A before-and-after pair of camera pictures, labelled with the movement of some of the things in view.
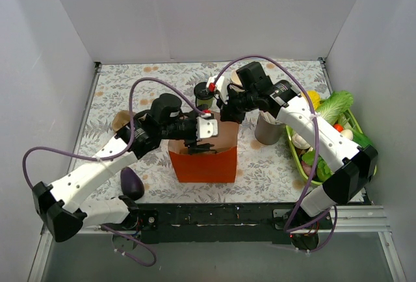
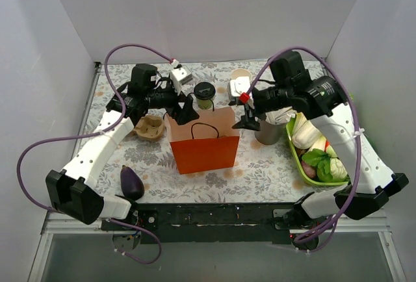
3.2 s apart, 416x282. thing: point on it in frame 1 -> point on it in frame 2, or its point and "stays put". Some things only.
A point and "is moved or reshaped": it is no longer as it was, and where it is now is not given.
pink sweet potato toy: (307, 167) stays put
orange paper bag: (208, 168) is moved or reshaped
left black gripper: (197, 145) -> (179, 104)
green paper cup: (204, 104) stays put
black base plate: (224, 223) stays put
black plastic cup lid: (201, 90) stays put
